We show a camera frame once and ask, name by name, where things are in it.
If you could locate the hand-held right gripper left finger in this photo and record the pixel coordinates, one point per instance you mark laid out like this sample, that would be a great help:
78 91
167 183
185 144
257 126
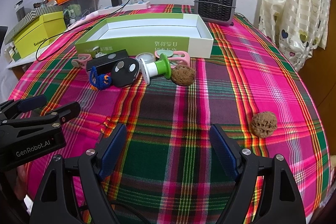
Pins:
113 150

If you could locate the pink green plaid blanket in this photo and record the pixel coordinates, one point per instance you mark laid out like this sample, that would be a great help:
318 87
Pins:
183 108

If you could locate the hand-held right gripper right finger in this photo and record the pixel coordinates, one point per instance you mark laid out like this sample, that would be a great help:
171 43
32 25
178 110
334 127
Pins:
224 153

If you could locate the grey white oval object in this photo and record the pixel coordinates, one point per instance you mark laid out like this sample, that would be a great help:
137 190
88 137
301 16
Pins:
124 73

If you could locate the green and white cardboard box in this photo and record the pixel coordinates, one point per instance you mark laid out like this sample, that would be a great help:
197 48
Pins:
136 43

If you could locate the black rectangular device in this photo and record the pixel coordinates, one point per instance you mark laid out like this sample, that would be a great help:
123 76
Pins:
105 61

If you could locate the pink clip with rings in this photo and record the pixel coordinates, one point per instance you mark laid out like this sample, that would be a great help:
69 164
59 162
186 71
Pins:
81 60

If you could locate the blue crochet toy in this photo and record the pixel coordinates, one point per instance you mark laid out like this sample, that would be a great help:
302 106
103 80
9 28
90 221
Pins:
101 81

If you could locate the white blue power strip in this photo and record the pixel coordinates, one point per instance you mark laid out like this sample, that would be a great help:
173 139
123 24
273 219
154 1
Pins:
131 6

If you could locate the pink clip green pad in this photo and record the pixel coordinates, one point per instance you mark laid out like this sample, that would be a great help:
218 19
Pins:
181 56

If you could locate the dark glass jar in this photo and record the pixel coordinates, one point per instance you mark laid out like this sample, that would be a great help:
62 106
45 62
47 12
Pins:
19 11

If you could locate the cream heart print curtain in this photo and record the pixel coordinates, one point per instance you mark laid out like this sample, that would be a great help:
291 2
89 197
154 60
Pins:
294 3

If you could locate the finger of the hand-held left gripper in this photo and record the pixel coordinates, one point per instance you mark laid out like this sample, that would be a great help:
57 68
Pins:
31 103
65 111

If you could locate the pink white tube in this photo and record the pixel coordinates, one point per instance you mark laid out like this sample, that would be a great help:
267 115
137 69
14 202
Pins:
84 18

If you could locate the grey desktop heater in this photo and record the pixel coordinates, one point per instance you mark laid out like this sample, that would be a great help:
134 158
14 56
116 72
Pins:
215 1

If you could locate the brown walnut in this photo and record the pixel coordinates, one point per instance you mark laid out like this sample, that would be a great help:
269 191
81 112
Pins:
263 124
183 75

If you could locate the yellow-green box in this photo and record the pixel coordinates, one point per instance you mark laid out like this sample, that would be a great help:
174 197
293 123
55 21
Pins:
39 32

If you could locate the white side table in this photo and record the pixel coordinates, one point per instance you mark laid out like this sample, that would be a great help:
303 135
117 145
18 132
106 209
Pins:
18 64

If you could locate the white plug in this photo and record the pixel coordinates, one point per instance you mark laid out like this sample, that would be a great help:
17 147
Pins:
136 0

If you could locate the grey chevron box lid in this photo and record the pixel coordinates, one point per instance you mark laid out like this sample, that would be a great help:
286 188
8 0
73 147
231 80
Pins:
29 15

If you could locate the green and white spool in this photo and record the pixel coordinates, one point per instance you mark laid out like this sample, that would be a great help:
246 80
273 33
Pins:
157 67

